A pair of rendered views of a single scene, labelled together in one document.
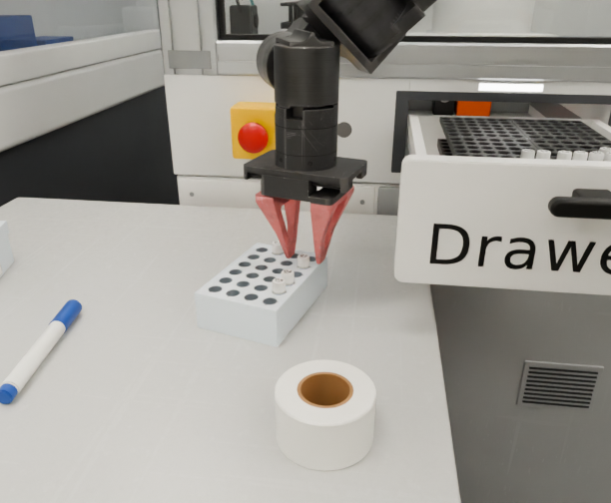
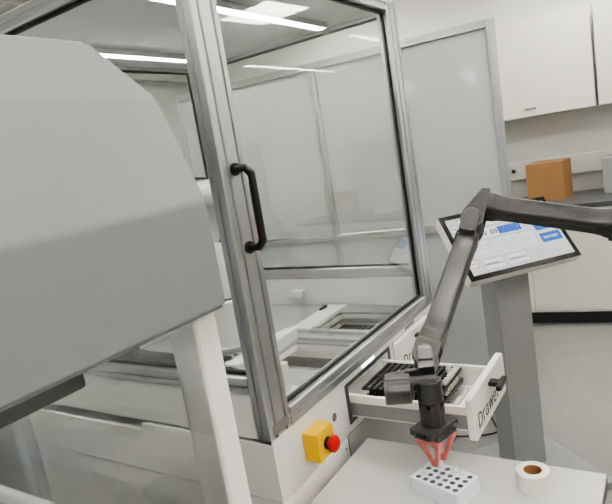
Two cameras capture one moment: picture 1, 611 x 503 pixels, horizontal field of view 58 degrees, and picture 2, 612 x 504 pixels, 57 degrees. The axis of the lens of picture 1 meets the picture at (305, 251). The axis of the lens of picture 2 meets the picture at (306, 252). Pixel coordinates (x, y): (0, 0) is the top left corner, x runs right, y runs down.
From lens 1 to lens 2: 1.27 m
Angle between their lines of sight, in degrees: 62
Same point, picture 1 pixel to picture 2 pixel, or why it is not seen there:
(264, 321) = (476, 484)
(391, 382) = (508, 469)
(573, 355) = not seen: hidden behind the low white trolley
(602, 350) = not seen: hidden behind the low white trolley
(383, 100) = (341, 393)
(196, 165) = (291, 486)
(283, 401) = (538, 477)
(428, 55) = (348, 364)
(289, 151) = (442, 419)
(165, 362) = not seen: outside the picture
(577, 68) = (378, 343)
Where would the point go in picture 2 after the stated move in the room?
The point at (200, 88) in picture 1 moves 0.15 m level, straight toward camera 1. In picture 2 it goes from (286, 438) to (352, 436)
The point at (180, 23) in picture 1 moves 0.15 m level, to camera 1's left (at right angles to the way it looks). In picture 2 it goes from (275, 407) to (240, 443)
